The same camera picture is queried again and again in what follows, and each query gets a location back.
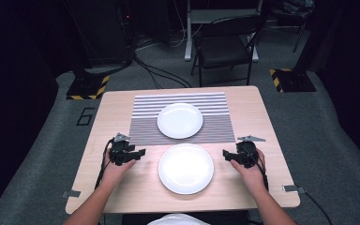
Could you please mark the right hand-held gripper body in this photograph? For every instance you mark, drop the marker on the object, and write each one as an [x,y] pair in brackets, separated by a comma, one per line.
[247,153]

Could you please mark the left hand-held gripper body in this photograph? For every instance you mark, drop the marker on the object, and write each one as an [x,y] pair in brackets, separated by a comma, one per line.
[120,151]

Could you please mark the white plate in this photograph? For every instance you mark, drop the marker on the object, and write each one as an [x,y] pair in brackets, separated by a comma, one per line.
[180,120]
[186,168]

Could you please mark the person's left hand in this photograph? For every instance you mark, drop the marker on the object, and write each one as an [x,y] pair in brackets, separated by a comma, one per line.
[115,173]

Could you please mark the person's right hand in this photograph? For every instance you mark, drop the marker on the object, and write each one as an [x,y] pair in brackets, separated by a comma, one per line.
[251,178]

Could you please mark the grey striped placemat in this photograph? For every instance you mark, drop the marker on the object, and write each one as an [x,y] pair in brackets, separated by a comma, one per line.
[218,125]

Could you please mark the person's dark clothing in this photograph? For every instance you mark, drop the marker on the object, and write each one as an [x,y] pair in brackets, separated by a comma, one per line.
[228,218]

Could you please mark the black stand base hazard tape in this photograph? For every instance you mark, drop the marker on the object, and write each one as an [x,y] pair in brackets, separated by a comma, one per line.
[293,81]
[87,89]

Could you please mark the person's white shirt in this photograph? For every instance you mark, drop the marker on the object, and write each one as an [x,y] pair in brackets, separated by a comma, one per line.
[178,219]

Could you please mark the black folding chair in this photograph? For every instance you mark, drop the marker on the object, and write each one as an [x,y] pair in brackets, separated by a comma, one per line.
[222,47]

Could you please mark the dark equipment cabinet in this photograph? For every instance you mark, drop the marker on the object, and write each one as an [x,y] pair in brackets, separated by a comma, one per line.
[103,31]

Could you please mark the dark cluttered side table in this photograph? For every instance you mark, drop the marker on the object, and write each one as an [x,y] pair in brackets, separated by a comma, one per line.
[293,12]

